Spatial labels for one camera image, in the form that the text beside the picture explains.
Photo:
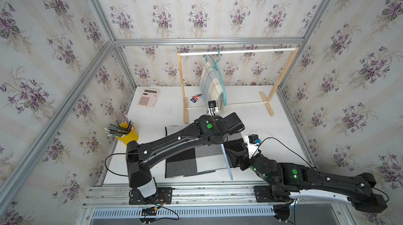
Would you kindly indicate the aluminium mounting rail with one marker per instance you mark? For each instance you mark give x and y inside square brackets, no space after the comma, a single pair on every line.
[217,194]

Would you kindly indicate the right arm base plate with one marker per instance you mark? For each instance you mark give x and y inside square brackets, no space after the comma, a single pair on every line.
[272,194]

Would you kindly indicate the teal plastic hanger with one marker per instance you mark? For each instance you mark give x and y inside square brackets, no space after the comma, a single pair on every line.
[209,58]

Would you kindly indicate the yellow pencil cup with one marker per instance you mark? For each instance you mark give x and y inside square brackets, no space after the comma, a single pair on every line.
[130,136]

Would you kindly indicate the wooden clothes rack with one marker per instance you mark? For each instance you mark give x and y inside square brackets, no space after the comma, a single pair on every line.
[248,66]

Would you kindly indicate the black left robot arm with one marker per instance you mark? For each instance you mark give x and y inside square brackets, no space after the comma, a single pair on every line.
[140,158]

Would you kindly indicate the black grey checkered mat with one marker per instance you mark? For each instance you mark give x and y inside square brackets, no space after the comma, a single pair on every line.
[203,159]

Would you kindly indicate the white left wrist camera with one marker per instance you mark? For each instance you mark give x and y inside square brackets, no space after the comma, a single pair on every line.
[212,108]

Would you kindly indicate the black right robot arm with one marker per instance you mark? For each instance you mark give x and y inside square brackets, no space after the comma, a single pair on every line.
[287,181]

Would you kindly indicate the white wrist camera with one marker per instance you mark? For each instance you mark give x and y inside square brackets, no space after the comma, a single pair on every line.
[253,142]
[212,108]

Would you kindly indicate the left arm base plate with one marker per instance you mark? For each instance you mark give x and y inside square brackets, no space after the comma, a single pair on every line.
[151,196]

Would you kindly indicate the light blue plastic hanger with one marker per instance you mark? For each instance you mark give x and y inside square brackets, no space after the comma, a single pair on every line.
[227,162]

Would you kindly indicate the red blue marker box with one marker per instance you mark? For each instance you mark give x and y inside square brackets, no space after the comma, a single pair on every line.
[196,98]

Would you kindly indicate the bundle of pencils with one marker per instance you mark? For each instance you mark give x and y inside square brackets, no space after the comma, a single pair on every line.
[120,129]

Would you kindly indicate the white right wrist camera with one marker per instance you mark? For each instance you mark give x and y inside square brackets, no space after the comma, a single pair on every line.
[253,142]

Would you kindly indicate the blue cream plaid scarf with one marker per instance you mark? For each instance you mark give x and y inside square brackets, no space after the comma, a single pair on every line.
[211,87]

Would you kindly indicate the pink calculator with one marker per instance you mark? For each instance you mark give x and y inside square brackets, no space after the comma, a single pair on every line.
[148,97]

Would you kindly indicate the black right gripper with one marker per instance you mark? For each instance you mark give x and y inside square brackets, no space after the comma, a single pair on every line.
[244,160]

